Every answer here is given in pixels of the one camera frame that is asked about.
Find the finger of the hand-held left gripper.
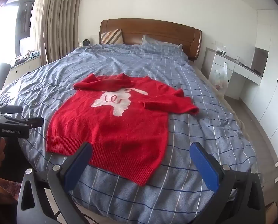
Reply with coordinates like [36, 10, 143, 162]
[0, 105, 23, 114]
[0, 115, 44, 129]

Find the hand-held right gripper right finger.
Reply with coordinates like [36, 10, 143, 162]
[190, 141, 266, 224]

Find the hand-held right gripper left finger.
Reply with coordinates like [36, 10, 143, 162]
[16, 142, 93, 224]

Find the red knit sweater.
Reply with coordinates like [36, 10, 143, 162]
[46, 73, 199, 186]

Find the pile of clothes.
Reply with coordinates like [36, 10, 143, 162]
[13, 50, 40, 65]

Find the white window bench cabinet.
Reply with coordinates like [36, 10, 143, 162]
[4, 55, 43, 85]

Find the blue checked bed blanket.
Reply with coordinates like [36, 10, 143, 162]
[0, 43, 264, 224]

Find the window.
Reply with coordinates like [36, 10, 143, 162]
[0, 0, 35, 61]

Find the white plastic bag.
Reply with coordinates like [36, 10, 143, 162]
[208, 62, 228, 91]

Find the white desk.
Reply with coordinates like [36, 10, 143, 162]
[205, 47, 263, 98]

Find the beige curtain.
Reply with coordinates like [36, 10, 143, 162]
[40, 0, 84, 64]

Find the white wardrobe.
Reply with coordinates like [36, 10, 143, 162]
[239, 9, 278, 145]

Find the striped cushion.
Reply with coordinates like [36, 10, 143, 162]
[100, 29, 123, 45]

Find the blue checked pillow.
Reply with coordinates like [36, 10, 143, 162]
[141, 35, 188, 60]

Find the wooden headboard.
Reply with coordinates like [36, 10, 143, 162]
[99, 19, 203, 62]

